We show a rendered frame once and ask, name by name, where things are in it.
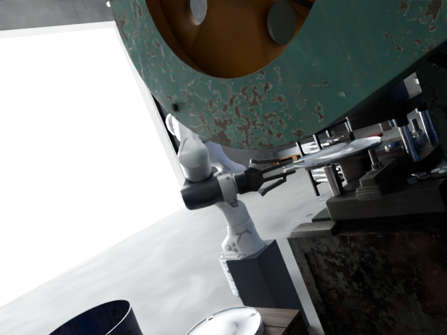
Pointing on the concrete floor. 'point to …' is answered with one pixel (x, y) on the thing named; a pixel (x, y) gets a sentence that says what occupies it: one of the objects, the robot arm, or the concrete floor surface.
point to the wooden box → (277, 320)
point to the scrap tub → (102, 320)
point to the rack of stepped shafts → (324, 148)
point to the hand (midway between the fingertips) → (294, 165)
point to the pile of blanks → (229, 278)
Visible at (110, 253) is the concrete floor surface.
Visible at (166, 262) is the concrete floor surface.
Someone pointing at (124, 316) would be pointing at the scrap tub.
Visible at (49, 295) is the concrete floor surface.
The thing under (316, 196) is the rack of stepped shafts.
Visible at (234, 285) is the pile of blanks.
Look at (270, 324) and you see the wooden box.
